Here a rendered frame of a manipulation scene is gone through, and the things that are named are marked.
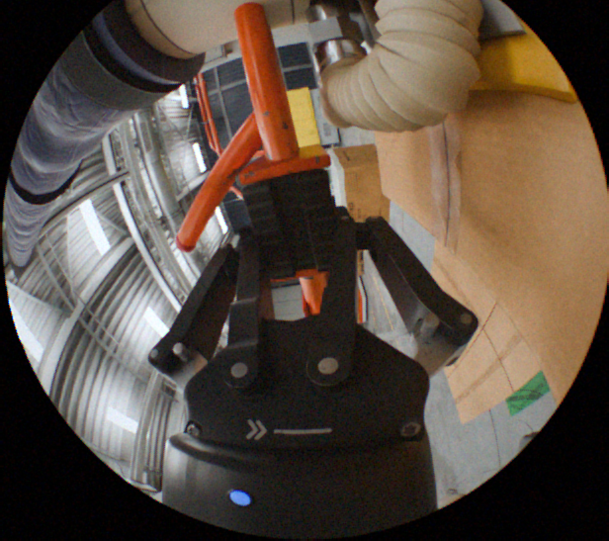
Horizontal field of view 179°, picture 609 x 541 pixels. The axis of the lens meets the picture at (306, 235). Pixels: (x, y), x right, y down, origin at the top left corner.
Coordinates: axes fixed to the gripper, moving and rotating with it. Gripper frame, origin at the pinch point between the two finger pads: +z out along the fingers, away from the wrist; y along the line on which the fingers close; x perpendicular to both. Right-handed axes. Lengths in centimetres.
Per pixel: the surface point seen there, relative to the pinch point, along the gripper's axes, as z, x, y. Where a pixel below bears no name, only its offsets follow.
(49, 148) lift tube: -5.9, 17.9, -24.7
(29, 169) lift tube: -7.7, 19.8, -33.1
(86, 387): -39, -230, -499
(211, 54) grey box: 88, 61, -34
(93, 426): -134, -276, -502
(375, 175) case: 131, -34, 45
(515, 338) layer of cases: 0, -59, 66
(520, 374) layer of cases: -15, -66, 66
